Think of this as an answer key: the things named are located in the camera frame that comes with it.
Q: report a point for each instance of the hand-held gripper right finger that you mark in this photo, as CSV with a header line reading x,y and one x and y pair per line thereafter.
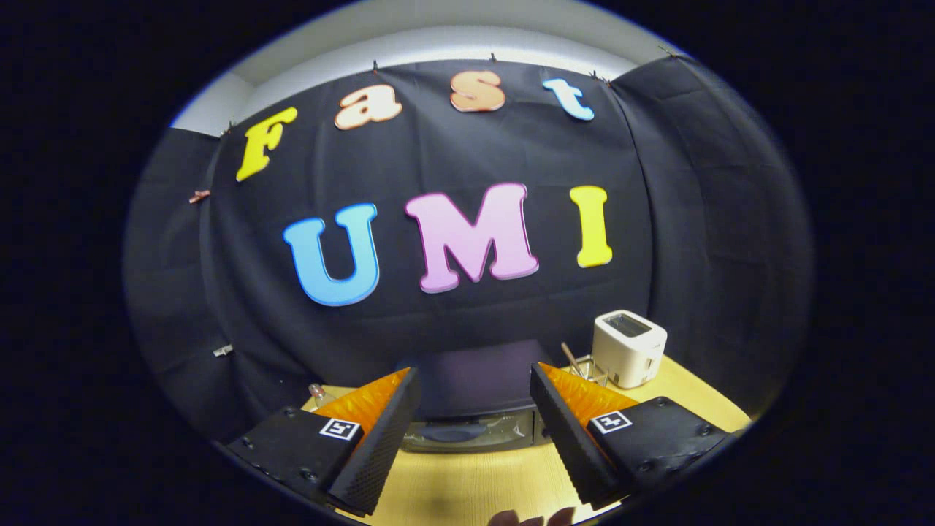
x,y
566,446

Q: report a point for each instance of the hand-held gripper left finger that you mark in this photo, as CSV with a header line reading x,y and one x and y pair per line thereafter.
x,y
380,453

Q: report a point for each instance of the black toaster oven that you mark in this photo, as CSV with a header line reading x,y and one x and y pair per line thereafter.
x,y
475,380

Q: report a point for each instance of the red cloth clip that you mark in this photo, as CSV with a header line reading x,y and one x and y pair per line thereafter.
x,y
199,196

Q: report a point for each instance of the white bread toaster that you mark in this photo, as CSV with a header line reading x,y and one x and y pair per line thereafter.
x,y
628,358

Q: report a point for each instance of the wooden utensil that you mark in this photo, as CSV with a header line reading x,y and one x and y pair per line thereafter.
x,y
568,354

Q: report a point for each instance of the black backdrop cloth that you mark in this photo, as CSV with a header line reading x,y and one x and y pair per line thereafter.
x,y
438,146

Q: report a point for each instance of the silver cloth clip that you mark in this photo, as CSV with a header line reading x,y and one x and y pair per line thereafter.
x,y
223,351

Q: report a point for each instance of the clear plastic water bottle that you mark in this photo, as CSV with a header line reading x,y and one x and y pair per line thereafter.
x,y
320,394

